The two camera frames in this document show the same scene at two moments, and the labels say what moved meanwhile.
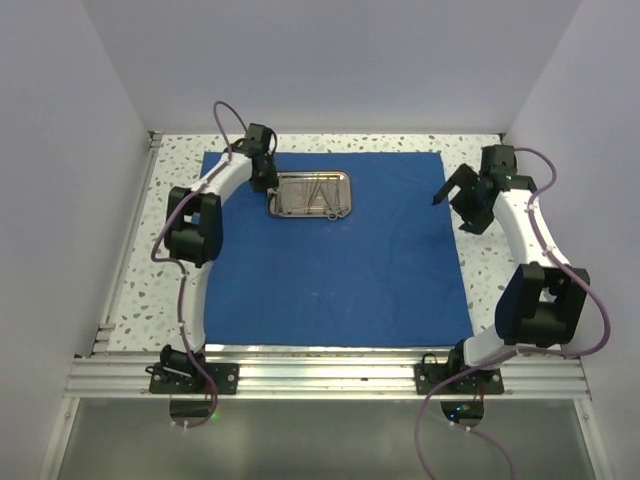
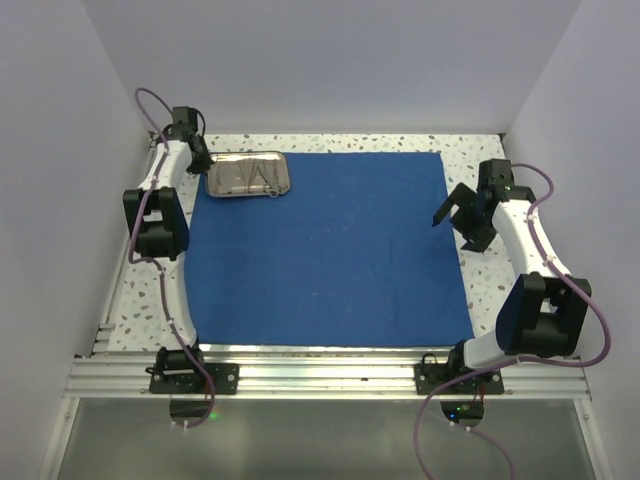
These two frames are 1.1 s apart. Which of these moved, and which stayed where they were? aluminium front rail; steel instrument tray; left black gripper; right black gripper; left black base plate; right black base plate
Moved: steel instrument tray; left black gripper; right black gripper
Stayed: aluminium front rail; left black base plate; right black base plate
